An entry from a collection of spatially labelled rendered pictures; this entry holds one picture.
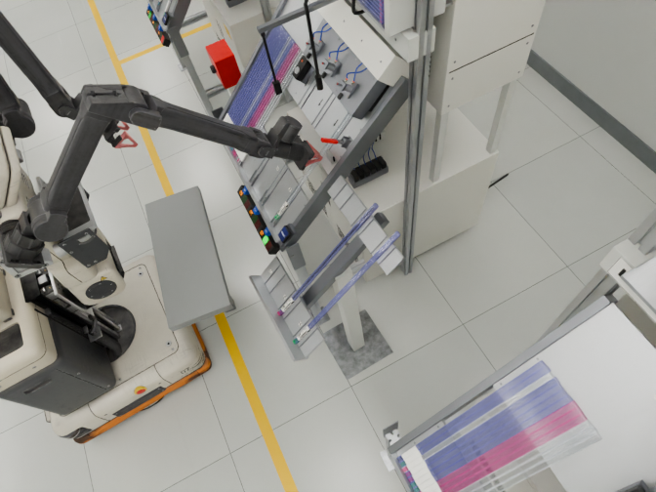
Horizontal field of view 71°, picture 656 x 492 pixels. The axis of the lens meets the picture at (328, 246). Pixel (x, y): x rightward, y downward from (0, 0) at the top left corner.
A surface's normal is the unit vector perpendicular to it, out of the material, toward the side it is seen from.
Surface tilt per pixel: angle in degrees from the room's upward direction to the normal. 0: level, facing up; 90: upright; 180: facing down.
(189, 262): 0
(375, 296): 0
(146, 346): 0
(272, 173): 45
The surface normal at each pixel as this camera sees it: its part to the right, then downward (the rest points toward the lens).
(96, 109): 0.49, 0.72
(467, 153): -0.12, -0.48
